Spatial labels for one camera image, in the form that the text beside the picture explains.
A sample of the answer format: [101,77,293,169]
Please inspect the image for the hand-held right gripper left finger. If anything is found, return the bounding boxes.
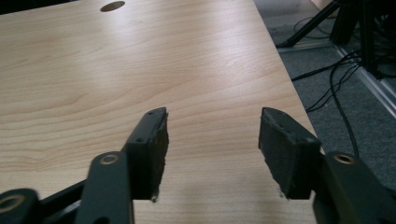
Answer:
[120,106,170,203]

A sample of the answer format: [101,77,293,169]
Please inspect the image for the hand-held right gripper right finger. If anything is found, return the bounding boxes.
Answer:
[258,106,322,201]

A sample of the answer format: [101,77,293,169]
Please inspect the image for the short aluminium floor bar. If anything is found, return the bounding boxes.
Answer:
[277,40,334,54]

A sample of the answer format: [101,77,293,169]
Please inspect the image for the black stand leg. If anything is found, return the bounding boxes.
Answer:
[276,0,342,49]

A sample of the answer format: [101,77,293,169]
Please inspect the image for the long black cable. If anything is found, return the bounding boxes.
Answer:
[329,62,361,159]

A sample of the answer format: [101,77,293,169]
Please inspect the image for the thin black cable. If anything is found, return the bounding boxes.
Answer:
[304,63,361,114]

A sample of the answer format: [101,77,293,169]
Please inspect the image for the thick black cable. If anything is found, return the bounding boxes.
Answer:
[290,53,362,82]

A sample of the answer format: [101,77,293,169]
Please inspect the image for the black cables on floor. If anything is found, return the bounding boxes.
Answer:
[334,45,396,120]

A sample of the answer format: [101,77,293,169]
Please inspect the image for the looped black cable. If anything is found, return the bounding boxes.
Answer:
[292,16,332,41]

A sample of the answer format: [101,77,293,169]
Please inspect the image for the black metal frame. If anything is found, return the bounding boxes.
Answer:
[329,0,396,80]

